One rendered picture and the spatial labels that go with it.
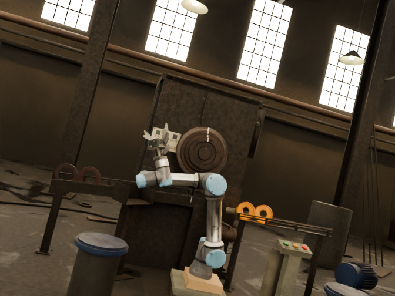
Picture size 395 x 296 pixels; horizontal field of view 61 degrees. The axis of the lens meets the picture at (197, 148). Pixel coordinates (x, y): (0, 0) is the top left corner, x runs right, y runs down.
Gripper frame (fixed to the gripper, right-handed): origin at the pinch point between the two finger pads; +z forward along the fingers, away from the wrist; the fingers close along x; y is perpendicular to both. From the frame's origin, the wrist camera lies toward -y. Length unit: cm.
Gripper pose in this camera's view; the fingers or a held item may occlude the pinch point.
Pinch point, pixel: (156, 126)
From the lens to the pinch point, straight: 197.1
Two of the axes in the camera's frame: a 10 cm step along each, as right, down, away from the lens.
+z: -2.2, -9.6, 1.5
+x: -8.8, 2.6, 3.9
